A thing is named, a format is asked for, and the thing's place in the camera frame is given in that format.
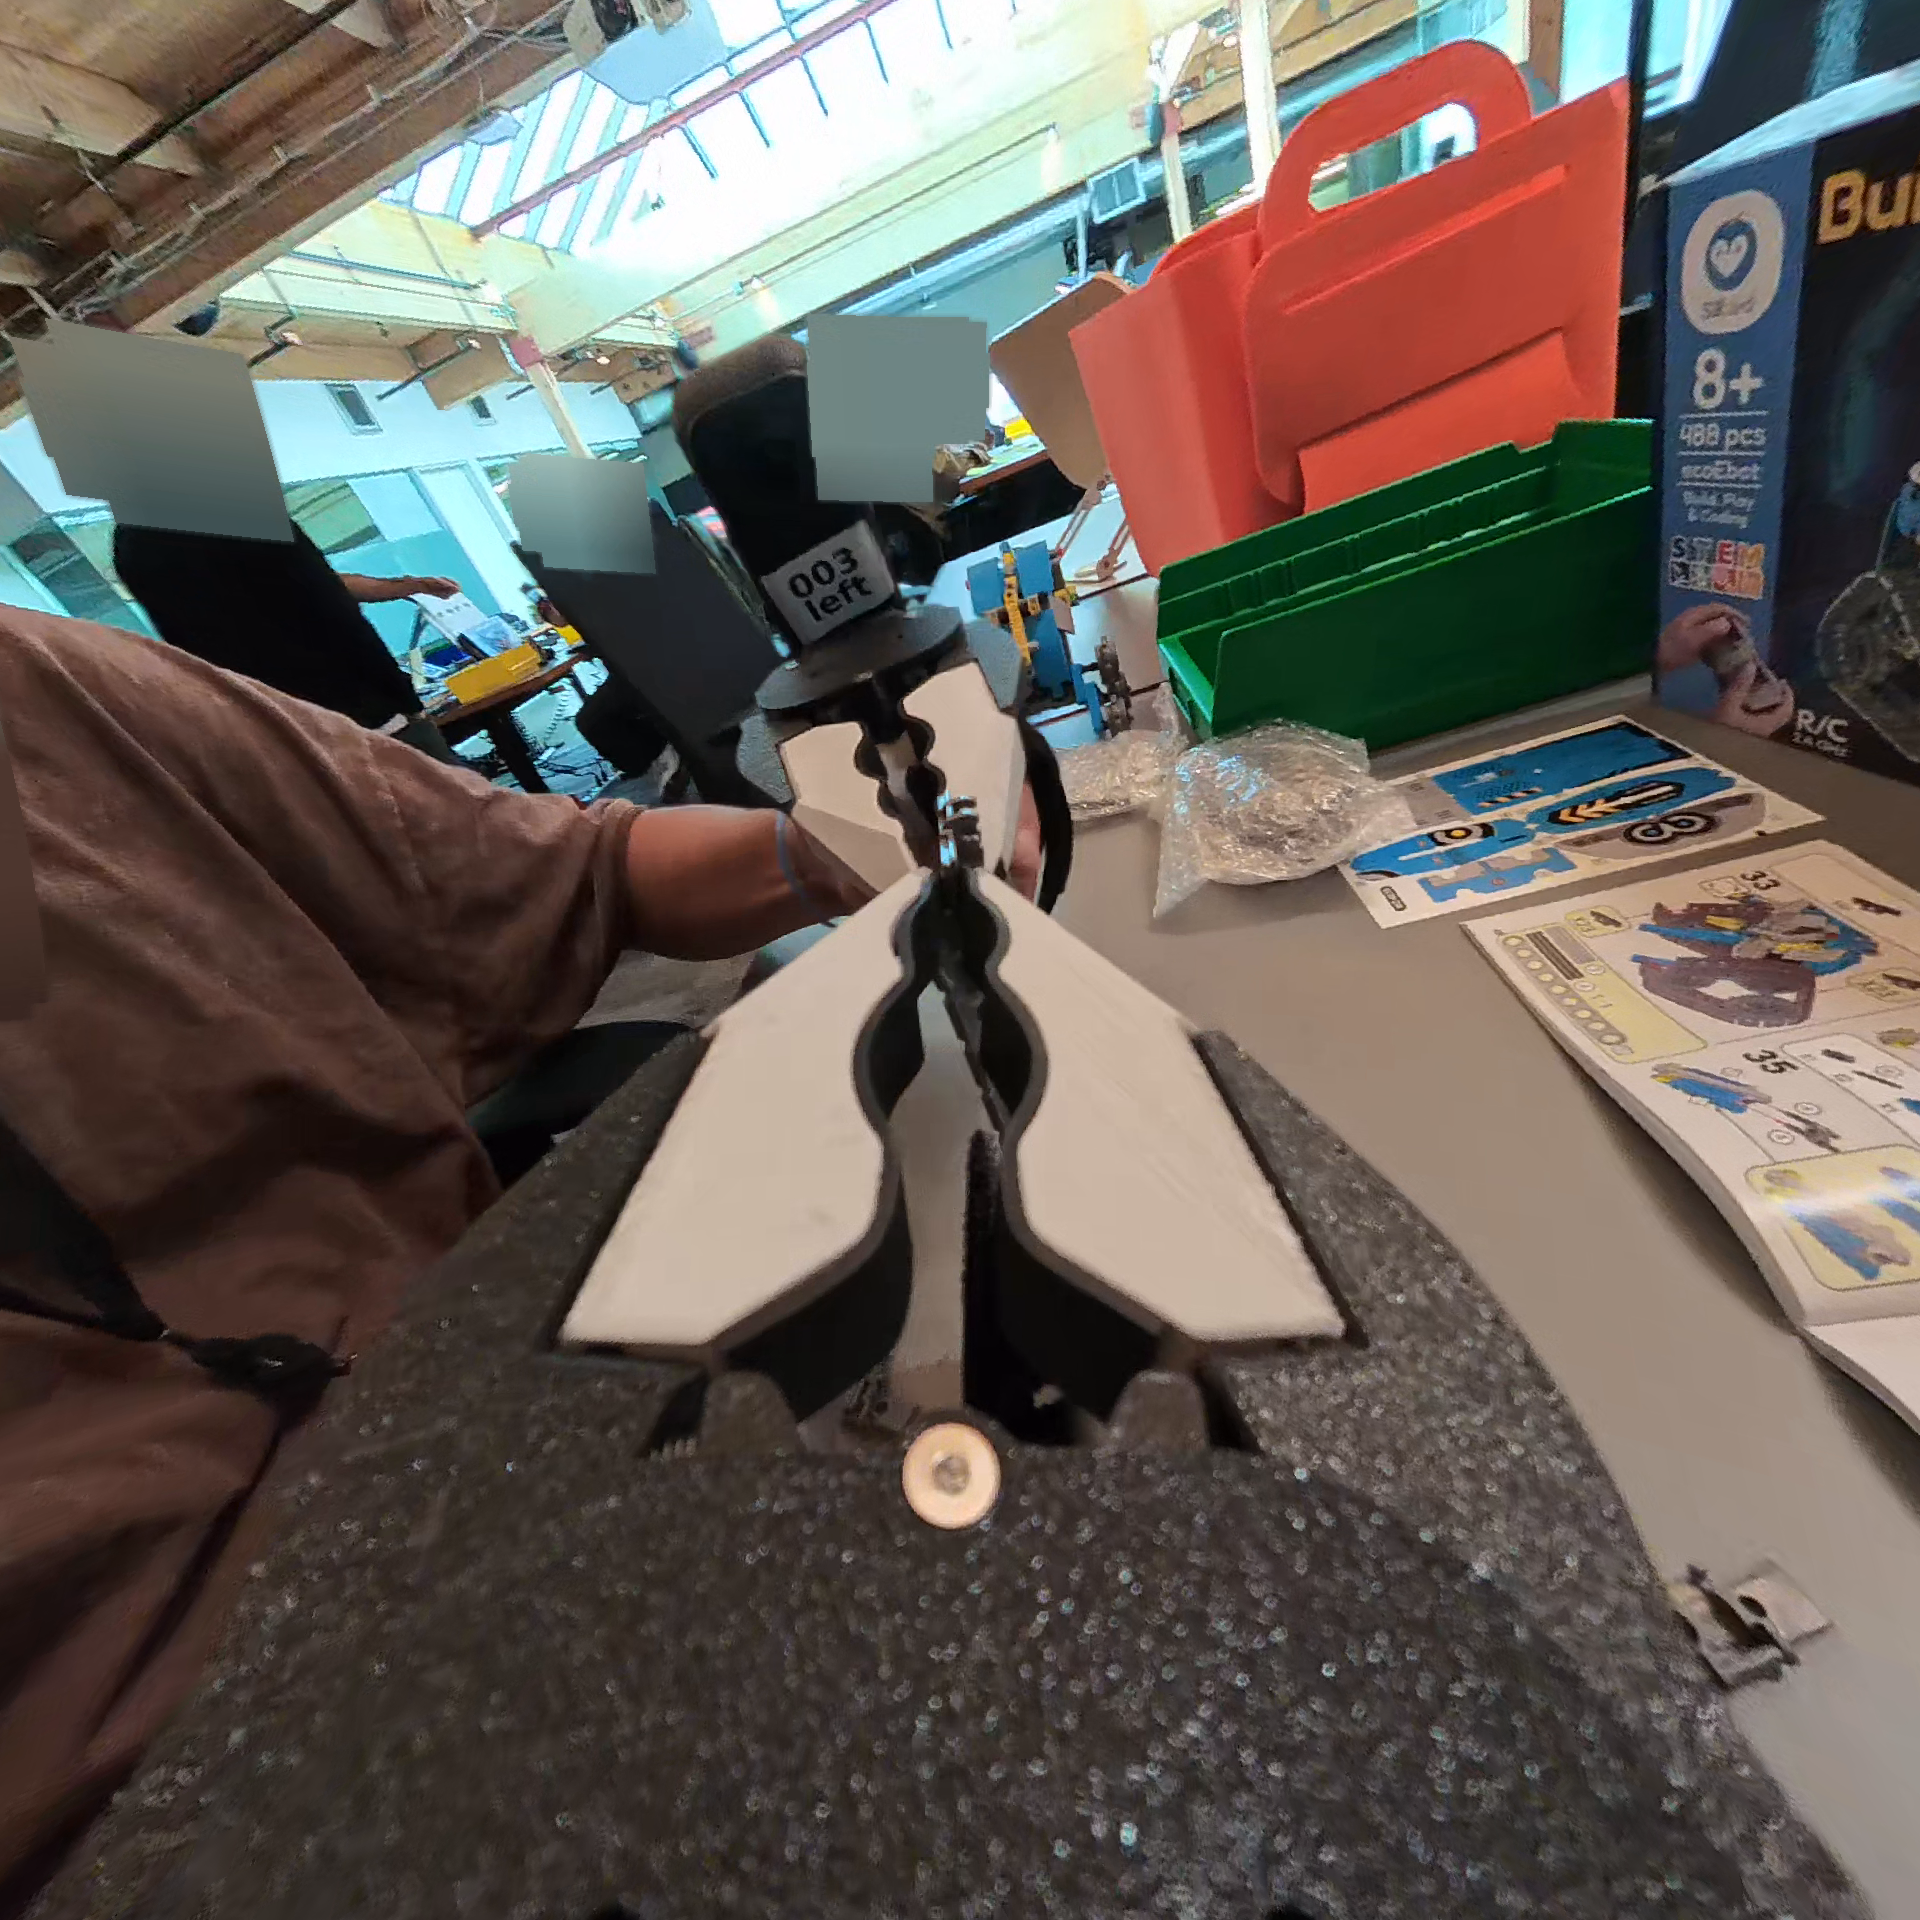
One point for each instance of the robot kit box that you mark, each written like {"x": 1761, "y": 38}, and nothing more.
{"x": 1801, "y": 451}

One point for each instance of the crumpled clear plastic bag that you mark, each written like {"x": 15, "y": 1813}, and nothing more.
{"x": 1260, "y": 811}

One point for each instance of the green storage bin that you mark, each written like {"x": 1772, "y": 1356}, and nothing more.
{"x": 1424, "y": 600}

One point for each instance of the yellow box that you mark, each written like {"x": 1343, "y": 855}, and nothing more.
{"x": 494, "y": 679}

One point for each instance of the grey desk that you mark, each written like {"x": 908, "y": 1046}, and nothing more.
{"x": 1501, "y": 1274}

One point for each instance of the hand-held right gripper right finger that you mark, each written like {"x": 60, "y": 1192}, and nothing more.
{"x": 1170, "y": 1200}

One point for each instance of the person's left forearm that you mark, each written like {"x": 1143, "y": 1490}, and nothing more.
{"x": 691, "y": 885}

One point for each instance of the blue building-block model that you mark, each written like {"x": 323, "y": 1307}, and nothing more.
{"x": 1035, "y": 631}

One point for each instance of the blue sticker sheet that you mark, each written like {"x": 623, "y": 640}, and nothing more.
{"x": 1574, "y": 819}

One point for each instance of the pile of grey track links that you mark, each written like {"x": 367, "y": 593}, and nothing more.
{"x": 1749, "y": 1622}

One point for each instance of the red storage bin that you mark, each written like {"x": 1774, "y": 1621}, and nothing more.
{"x": 1351, "y": 375}

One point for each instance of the instruction booklet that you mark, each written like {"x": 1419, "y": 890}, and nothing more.
{"x": 1724, "y": 1050}

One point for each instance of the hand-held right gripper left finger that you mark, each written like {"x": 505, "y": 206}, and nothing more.
{"x": 734, "y": 1200}

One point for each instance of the cardboard box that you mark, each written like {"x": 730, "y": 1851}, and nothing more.
{"x": 1050, "y": 375}

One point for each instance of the person's left hand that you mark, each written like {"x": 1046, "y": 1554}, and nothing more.
{"x": 833, "y": 885}

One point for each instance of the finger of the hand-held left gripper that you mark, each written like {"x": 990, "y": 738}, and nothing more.
{"x": 840, "y": 795}
{"x": 983, "y": 750}

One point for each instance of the blue wristband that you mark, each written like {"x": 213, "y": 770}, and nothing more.
{"x": 792, "y": 862}

